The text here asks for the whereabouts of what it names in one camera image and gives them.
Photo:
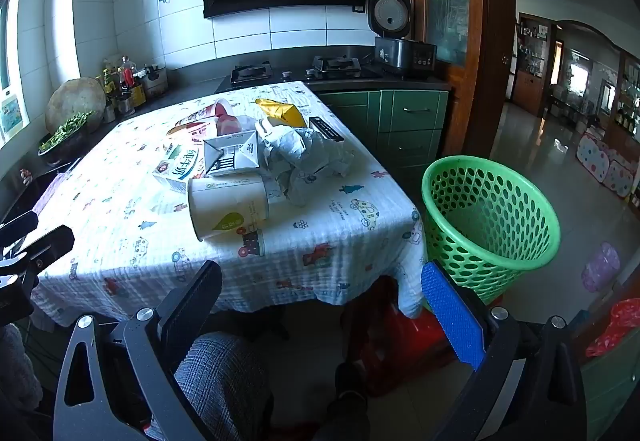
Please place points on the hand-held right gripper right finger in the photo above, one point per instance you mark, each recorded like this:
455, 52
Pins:
452, 316

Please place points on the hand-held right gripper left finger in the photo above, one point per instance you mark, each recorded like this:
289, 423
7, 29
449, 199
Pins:
192, 298

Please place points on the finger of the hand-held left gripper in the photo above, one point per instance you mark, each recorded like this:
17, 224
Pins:
47, 246
22, 225

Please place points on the white paper cup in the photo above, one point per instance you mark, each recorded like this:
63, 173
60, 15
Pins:
225, 201

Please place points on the green plastic basket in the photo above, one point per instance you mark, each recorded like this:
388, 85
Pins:
425, 201

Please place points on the green white milk box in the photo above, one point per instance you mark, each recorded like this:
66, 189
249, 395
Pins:
175, 171

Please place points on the grey white milk carton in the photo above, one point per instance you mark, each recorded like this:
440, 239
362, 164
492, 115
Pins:
235, 153

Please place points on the white paper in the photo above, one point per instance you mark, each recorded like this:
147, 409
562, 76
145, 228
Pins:
315, 166

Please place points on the red cartoon cup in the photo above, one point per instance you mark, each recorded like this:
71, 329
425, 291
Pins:
229, 121

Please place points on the yellow snack packet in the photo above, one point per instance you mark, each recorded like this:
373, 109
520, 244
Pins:
280, 113

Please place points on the black remote control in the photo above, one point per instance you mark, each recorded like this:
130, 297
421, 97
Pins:
327, 130

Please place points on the person's left forearm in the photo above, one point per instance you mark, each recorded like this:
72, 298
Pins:
17, 366

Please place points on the red plastic stool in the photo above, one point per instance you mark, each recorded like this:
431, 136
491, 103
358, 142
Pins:
400, 336

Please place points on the person's plaid trouser leg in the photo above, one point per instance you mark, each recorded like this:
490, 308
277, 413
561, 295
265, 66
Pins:
220, 381

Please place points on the printed white tablecloth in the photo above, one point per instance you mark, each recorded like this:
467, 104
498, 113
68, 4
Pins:
125, 201

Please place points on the bowl of green vegetables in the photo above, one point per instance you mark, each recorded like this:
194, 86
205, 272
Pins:
65, 131

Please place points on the person's black shoe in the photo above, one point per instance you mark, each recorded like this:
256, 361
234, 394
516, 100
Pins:
350, 383

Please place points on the round wooden chopping board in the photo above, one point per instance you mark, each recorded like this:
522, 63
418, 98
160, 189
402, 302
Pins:
75, 101

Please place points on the purple plastic bag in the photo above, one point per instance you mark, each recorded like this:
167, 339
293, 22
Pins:
600, 266

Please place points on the steel cup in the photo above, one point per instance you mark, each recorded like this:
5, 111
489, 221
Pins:
125, 105

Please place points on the red plastic bag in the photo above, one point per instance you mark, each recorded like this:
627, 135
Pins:
617, 326

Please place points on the yellow oil bottle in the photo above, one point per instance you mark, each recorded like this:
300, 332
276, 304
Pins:
109, 81

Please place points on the window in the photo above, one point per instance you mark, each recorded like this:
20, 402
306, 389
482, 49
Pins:
10, 46

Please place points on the red sauce bottle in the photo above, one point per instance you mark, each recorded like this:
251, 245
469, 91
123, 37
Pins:
128, 76

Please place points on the metal pot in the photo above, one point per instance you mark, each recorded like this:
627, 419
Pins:
155, 82

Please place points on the green kitchen cabinet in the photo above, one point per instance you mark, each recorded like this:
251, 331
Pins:
415, 121

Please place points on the dotted play tent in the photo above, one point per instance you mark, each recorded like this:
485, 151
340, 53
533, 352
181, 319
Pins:
607, 166

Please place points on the wooden glass-door cabinet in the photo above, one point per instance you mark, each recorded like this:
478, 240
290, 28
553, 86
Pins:
480, 71

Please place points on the black gas stove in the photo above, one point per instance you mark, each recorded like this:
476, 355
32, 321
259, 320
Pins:
295, 71

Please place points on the wooden display cabinet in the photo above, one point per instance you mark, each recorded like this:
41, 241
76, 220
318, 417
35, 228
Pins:
532, 71
630, 96

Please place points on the black rice cooker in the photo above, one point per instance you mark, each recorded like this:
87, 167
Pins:
395, 53

